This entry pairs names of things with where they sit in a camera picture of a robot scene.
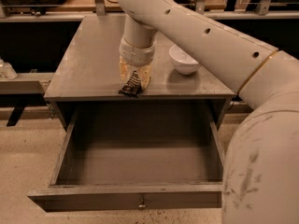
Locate grey open top drawer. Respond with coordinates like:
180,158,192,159
28,105,223,212

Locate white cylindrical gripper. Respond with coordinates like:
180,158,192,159
119,38,155,89

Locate metal drawer knob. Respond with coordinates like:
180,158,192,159
137,198,147,210

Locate white ceramic bowl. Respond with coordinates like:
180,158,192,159
169,45,201,75

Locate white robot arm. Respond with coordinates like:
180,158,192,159
118,0,299,224

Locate grey wooden cabinet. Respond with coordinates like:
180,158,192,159
45,14,235,127

